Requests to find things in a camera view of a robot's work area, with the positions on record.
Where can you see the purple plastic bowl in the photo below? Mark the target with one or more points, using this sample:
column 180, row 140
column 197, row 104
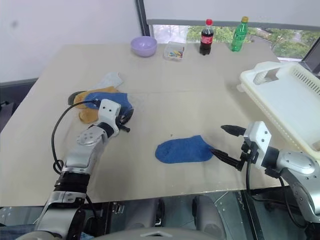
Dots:
column 143, row 46

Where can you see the grey robot torso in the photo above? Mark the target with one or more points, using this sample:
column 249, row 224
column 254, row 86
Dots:
column 155, row 235

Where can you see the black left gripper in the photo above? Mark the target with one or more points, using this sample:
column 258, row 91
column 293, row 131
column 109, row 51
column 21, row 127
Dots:
column 122, row 122

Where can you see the dark window pillar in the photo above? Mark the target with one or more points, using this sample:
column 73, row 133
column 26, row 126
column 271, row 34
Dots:
column 142, row 20

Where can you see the black monitor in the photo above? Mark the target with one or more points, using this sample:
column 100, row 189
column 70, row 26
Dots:
column 312, row 57

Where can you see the grey roller blind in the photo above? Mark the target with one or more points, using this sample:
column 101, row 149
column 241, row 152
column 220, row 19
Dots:
column 225, row 10

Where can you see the black sock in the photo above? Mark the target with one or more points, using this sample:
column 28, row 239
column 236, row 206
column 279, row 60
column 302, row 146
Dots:
column 71, row 98

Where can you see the green bottle yellow cap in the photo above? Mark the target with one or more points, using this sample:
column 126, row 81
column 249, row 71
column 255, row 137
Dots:
column 239, row 35

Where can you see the pale grey sock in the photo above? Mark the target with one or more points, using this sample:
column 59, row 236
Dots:
column 110, row 79

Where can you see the white plastic basket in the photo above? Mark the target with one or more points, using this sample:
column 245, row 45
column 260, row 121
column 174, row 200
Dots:
column 282, row 105

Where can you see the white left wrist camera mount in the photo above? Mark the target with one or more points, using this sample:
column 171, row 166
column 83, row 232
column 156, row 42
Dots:
column 108, row 108

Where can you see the cola bottle red cap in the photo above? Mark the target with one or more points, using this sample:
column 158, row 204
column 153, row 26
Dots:
column 206, row 37

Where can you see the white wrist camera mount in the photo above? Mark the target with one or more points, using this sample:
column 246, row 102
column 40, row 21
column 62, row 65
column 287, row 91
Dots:
column 260, row 136
column 108, row 108

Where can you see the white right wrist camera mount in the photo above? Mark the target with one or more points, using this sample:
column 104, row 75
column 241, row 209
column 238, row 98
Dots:
column 260, row 136

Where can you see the grey rounded robot leg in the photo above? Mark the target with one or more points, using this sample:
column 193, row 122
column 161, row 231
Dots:
column 207, row 217

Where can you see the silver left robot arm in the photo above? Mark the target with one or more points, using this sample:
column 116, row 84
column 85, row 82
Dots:
column 85, row 152

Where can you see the clear box of coloured pegs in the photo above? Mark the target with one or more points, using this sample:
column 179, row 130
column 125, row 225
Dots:
column 174, row 51

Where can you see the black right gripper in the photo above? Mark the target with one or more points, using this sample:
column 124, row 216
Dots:
column 251, row 153

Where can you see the mustard yellow sock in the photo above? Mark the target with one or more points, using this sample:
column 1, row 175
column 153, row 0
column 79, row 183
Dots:
column 87, row 116
column 96, row 90

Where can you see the blue sock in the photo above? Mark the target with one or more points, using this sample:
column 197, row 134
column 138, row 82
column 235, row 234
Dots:
column 112, row 97
column 182, row 150

